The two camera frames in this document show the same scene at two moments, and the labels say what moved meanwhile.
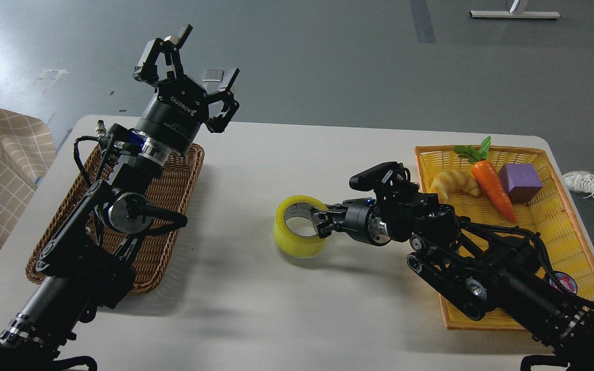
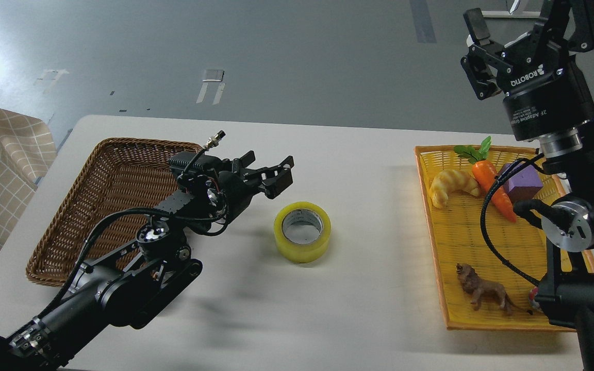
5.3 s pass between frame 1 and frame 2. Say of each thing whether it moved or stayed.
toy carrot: stayed
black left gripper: moved
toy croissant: stayed
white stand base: stayed
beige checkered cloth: stayed
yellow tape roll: moved
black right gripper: moved
